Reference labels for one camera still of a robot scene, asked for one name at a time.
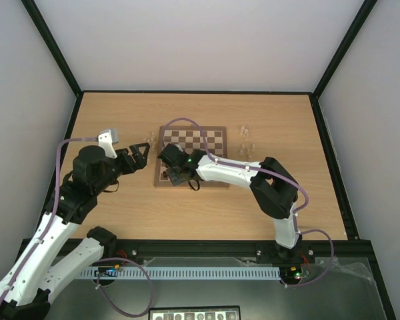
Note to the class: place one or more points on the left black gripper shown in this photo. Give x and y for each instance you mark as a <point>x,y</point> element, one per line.
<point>140,162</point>

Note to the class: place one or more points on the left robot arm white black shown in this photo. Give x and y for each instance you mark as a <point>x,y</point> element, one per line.
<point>33,283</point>

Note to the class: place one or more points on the grey slotted cable duct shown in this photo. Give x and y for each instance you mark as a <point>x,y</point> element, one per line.
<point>186,273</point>

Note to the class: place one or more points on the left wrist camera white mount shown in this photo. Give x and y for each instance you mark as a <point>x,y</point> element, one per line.
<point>106,140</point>

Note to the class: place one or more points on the circuit board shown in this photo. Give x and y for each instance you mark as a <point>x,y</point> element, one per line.
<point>110,268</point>
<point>297,272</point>

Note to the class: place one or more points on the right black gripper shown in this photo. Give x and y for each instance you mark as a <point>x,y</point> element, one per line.
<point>174,174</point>

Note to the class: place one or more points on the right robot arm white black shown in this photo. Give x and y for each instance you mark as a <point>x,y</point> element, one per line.
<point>274,190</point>

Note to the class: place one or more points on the left circuit board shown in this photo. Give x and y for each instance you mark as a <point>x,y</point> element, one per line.
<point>110,268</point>

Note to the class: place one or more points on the right circuit board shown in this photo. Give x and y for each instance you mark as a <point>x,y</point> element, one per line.
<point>297,272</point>

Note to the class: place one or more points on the black aluminium frame rail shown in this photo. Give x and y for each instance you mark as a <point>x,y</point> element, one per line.
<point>263,252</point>

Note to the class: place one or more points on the wooden chess board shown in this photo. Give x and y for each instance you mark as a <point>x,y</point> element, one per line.
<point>190,138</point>

